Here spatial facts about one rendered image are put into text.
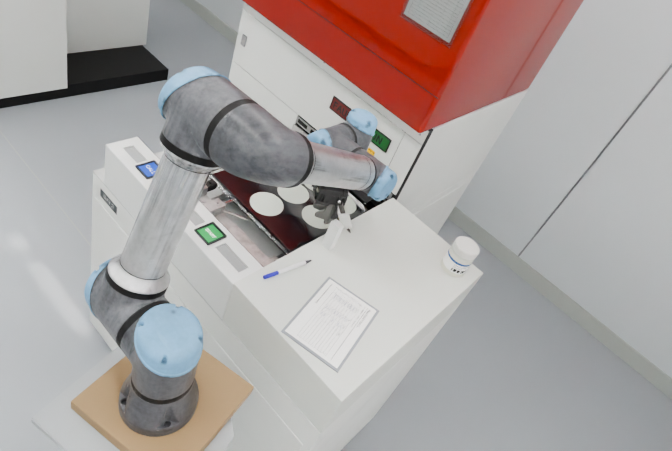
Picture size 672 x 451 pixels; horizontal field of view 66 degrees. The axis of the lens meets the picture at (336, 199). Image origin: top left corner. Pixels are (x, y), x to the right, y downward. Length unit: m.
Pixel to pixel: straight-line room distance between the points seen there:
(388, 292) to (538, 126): 1.82
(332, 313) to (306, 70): 0.84
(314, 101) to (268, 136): 0.94
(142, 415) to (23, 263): 1.49
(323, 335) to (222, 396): 0.24
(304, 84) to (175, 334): 1.01
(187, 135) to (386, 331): 0.66
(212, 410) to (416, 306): 0.53
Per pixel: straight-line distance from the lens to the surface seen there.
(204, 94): 0.83
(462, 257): 1.40
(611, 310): 3.21
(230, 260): 1.25
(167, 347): 0.96
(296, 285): 1.23
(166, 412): 1.09
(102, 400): 1.16
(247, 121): 0.78
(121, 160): 1.46
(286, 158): 0.79
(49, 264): 2.47
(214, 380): 1.20
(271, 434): 1.39
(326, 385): 1.11
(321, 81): 1.68
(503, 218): 3.19
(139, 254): 0.98
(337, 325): 1.19
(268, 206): 1.49
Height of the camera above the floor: 1.89
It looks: 38 degrees down
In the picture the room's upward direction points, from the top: 23 degrees clockwise
